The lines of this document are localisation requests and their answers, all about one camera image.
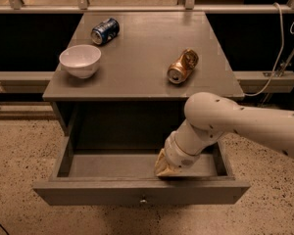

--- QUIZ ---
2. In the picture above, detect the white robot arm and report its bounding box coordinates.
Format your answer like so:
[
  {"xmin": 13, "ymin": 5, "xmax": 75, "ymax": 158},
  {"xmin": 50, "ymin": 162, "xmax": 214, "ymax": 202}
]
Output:
[{"xmin": 154, "ymin": 92, "xmax": 294, "ymax": 177}]

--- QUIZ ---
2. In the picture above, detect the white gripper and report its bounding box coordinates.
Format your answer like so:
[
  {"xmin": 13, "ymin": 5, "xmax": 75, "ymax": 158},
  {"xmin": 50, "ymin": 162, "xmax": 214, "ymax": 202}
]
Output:
[{"xmin": 154, "ymin": 131, "xmax": 199, "ymax": 177}]

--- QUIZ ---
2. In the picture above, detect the metal railing frame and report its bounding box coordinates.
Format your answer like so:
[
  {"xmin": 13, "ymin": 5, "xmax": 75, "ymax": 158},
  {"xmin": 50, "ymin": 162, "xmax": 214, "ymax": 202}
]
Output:
[{"xmin": 0, "ymin": 0, "xmax": 294, "ymax": 95}]

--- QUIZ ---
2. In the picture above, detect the white bowl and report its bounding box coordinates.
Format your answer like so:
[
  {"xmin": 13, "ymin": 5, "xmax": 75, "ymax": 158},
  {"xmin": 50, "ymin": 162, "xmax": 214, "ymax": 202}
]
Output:
[{"xmin": 59, "ymin": 44, "xmax": 101, "ymax": 79}]

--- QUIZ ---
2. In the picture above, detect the crushed orange soda can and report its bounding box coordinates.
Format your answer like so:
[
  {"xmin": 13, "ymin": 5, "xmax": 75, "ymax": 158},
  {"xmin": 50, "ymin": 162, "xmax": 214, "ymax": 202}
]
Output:
[{"xmin": 167, "ymin": 49, "xmax": 199, "ymax": 84}]

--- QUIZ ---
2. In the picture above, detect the grey drawer cabinet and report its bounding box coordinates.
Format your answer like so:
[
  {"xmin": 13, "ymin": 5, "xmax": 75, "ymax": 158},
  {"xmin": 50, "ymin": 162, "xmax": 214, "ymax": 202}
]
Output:
[{"xmin": 43, "ymin": 12, "xmax": 243, "ymax": 151}]

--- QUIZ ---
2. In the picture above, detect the white cable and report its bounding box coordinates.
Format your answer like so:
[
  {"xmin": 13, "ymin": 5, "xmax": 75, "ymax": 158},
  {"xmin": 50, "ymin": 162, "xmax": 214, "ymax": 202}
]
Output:
[{"xmin": 244, "ymin": 1, "xmax": 294, "ymax": 98}]

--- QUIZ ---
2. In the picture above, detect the grey top drawer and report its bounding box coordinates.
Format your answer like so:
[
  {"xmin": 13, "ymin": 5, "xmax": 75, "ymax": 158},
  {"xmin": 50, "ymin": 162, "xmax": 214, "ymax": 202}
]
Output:
[{"xmin": 33, "ymin": 137, "xmax": 250, "ymax": 206}]

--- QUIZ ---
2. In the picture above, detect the blue soda can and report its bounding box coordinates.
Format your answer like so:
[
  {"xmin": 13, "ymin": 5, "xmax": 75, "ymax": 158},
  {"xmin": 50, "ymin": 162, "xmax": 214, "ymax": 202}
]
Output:
[{"xmin": 91, "ymin": 18, "xmax": 120, "ymax": 45}]

